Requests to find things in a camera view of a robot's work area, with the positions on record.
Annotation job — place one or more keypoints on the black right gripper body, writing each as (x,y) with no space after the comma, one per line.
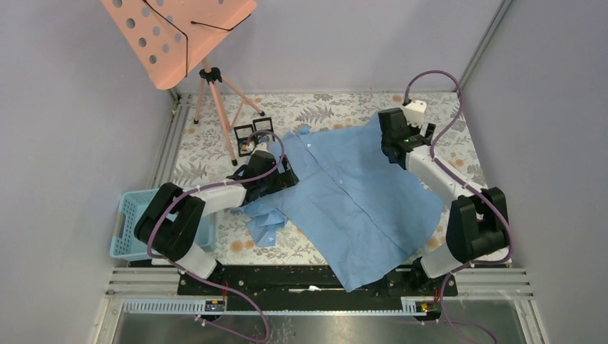
(429,132)

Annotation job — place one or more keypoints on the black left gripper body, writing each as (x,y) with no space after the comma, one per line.
(275,181)

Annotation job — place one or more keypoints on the light blue button shirt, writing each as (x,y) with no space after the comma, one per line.
(363,214)

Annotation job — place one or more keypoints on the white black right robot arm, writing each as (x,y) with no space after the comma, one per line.
(478,220)

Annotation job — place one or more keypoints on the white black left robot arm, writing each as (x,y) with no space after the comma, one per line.
(170,222)

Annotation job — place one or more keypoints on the black four-compartment brooch tray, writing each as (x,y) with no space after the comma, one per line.
(253,133)

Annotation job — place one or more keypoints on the floral patterned table mat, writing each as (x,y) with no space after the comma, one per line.
(196,154)

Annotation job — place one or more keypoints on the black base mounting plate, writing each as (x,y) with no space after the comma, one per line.
(301,288)

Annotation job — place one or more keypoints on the pink perforated music stand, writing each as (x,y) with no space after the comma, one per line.
(170,38)

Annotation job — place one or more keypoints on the light blue plastic basket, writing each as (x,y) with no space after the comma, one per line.
(131,207)

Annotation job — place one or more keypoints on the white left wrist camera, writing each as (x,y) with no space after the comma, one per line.
(262,147)

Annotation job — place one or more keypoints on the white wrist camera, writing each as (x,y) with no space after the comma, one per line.
(262,147)
(414,111)

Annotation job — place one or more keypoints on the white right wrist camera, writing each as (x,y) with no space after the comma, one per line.
(414,111)

